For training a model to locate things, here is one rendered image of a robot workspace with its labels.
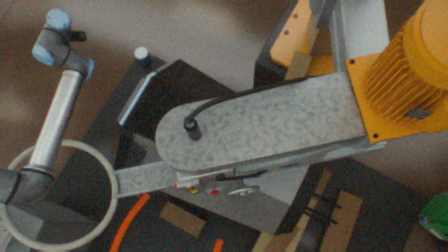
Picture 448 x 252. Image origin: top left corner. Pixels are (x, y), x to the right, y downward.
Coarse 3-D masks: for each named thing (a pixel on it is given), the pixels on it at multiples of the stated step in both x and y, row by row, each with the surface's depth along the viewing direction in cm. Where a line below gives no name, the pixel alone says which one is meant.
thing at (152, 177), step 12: (132, 168) 182; (144, 168) 185; (156, 168) 186; (168, 168) 186; (120, 180) 185; (132, 180) 185; (144, 180) 185; (156, 180) 185; (168, 180) 185; (120, 192) 184; (132, 192) 179; (144, 192) 181
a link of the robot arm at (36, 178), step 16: (64, 64) 162; (80, 64) 164; (64, 80) 160; (80, 80) 163; (64, 96) 157; (48, 112) 154; (64, 112) 154; (48, 128) 150; (64, 128) 154; (48, 144) 147; (32, 160) 144; (48, 160) 146; (32, 176) 139; (48, 176) 143; (16, 192) 135; (32, 192) 138
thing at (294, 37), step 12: (300, 0) 239; (300, 12) 237; (288, 24) 235; (300, 24) 235; (288, 36) 234; (300, 36) 233; (276, 48) 232; (288, 48) 232; (300, 48) 231; (276, 60) 230; (288, 60) 230; (312, 60) 229; (324, 60) 229; (312, 72) 227; (324, 72) 227
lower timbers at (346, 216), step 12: (324, 168) 281; (324, 180) 278; (348, 204) 275; (360, 204) 274; (336, 216) 273; (348, 216) 273; (336, 228) 271; (348, 228) 271; (324, 240) 269; (336, 240) 269; (348, 240) 269
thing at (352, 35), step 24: (312, 0) 181; (336, 0) 166; (360, 0) 160; (336, 24) 167; (360, 24) 157; (384, 24) 157; (336, 48) 166; (360, 48) 155; (384, 48) 154; (336, 72) 170
